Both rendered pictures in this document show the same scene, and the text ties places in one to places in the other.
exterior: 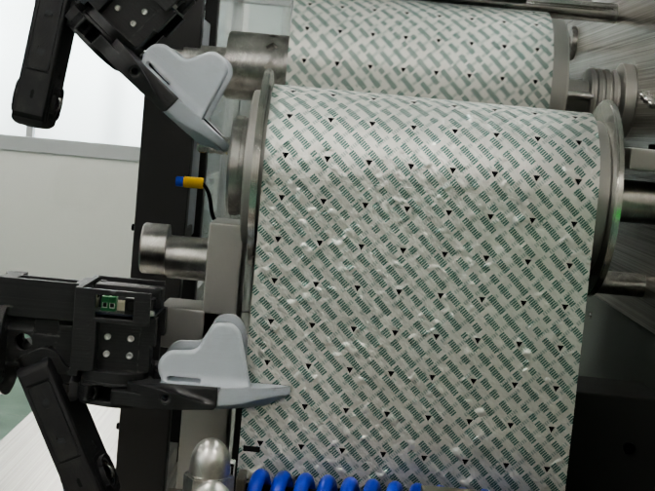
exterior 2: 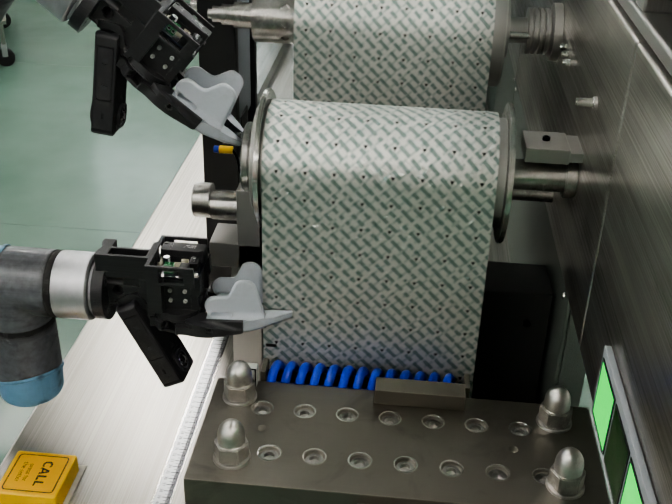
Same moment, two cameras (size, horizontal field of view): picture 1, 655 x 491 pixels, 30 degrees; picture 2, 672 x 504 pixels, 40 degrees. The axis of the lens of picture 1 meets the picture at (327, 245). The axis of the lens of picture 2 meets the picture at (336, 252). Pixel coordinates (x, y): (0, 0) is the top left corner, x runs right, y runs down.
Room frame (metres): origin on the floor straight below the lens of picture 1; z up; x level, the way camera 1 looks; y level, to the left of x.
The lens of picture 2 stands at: (0.01, -0.10, 1.64)
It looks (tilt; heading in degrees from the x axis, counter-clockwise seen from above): 29 degrees down; 5
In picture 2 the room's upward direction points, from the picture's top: 2 degrees clockwise
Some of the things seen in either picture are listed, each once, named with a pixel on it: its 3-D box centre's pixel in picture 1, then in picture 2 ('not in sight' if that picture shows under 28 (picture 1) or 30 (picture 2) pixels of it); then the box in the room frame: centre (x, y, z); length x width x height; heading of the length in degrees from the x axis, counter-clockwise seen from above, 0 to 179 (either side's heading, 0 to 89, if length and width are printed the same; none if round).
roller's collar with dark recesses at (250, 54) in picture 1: (258, 67); (278, 17); (1.17, 0.08, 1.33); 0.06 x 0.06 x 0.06; 0
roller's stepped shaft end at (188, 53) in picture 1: (196, 61); (231, 14); (1.17, 0.14, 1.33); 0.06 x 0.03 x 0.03; 90
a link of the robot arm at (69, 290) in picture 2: not in sight; (83, 283); (0.86, 0.25, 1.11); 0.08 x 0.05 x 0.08; 0
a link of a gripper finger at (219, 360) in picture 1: (225, 363); (247, 302); (0.84, 0.06, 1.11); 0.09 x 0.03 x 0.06; 89
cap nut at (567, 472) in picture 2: not in sight; (568, 468); (0.69, -0.27, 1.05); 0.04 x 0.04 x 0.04
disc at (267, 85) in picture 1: (261, 168); (266, 158); (0.92, 0.05, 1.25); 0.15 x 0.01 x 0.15; 0
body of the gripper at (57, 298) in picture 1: (79, 340); (154, 284); (0.86, 0.17, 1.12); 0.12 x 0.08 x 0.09; 90
